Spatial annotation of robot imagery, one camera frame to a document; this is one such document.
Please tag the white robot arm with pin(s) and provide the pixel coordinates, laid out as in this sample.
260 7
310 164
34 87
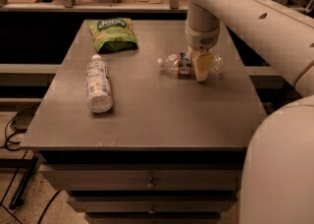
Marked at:
277 182

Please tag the top drawer metal knob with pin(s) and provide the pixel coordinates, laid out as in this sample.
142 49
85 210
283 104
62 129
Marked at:
151 184

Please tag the black stand leg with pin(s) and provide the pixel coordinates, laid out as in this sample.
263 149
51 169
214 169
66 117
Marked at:
29 166

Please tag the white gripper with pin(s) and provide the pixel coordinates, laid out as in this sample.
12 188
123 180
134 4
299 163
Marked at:
202 40

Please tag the grey drawer cabinet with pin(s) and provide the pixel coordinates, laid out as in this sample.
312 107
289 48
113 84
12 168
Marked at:
190 137

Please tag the white labelled plastic bottle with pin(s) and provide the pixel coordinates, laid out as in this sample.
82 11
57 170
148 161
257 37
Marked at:
98 88

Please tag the green snack bag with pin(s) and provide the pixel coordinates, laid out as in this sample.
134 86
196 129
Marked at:
112 35

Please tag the clear plastic water bottle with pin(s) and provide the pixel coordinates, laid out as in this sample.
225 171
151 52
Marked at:
181 65

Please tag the drawer metal knob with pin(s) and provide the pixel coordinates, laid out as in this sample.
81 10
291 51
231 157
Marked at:
152 209
151 184

